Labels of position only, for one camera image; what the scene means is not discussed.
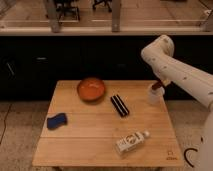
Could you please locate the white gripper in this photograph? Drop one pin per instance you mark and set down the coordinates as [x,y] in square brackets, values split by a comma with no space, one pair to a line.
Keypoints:
[163,78]

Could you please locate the orange bowl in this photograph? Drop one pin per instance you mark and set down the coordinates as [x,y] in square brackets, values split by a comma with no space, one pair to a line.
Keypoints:
[90,89]

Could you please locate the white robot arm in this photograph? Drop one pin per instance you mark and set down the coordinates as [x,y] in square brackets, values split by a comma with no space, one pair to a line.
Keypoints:
[199,84]

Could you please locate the white labelled bottle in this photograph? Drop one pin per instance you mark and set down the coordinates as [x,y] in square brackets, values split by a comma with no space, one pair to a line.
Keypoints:
[131,141]

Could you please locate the white ceramic cup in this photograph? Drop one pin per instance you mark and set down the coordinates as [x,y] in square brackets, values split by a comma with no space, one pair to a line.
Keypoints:
[155,95]

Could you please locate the blue sponge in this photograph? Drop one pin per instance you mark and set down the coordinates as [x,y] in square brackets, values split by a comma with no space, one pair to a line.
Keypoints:
[56,121]

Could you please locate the wooden table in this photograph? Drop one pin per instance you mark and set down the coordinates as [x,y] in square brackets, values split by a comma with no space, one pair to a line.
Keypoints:
[89,138]

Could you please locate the red pepper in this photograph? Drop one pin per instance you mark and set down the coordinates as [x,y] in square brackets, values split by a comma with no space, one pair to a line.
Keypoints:
[157,85]

